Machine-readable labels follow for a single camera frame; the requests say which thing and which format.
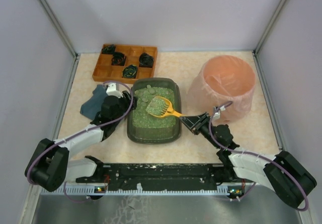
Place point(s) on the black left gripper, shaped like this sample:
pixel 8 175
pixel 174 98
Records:
pixel 128 99

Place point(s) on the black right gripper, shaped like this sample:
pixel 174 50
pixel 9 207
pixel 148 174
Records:
pixel 196 124

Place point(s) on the yellow litter scoop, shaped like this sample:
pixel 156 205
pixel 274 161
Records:
pixel 161 107

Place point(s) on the dark grey litter box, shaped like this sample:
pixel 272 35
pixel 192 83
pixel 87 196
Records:
pixel 156 136

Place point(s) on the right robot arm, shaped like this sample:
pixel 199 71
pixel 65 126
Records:
pixel 282 173

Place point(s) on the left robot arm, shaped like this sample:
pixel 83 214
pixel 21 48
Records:
pixel 51 164

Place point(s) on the green cat litter pellets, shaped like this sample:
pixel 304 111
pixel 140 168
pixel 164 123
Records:
pixel 141 118

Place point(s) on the black rolled sock front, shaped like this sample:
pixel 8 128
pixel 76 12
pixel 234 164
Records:
pixel 130 72

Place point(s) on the dark teal folded cloth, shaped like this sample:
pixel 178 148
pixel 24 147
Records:
pixel 91 107

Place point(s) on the orange wooden divided tray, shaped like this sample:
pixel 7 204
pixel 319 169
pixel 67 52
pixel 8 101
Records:
pixel 104 71

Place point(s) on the black rolled sock middle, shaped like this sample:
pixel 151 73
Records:
pixel 118 59

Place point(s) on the black rolled sock right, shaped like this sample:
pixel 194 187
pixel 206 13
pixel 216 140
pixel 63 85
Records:
pixel 146 60

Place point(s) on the orange bin with bag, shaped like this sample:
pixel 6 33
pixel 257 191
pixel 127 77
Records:
pixel 221 79

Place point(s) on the black rolled sock back-left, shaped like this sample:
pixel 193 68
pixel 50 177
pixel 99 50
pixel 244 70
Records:
pixel 108 49

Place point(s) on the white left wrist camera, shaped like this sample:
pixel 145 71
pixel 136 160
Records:
pixel 112 89

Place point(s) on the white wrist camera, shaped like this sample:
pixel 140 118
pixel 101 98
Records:
pixel 112 89
pixel 217 112

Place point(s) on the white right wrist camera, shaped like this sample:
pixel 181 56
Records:
pixel 217 112

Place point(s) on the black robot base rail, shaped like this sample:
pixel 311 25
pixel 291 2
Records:
pixel 160 177

